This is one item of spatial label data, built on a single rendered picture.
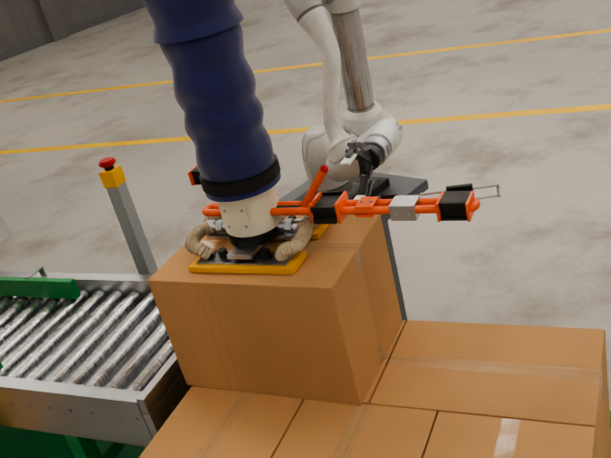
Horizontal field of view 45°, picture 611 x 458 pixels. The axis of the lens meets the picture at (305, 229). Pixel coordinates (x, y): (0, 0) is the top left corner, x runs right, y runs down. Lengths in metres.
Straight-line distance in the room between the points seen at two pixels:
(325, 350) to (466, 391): 0.41
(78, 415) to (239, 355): 0.63
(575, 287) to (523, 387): 1.40
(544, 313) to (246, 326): 1.58
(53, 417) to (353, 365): 1.10
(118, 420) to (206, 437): 0.38
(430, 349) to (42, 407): 1.30
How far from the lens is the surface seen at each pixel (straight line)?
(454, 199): 1.89
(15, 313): 3.34
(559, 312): 3.33
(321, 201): 2.03
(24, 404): 2.74
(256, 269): 2.05
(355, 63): 2.67
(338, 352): 2.04
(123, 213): 3.13
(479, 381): 2.17
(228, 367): 2.28
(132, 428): 2.48
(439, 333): 2.36
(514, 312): 3.35
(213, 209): 2.18
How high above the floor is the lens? 1.94
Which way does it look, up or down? 26 degrees down
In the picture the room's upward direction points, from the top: 15 degrees counter-clockwise
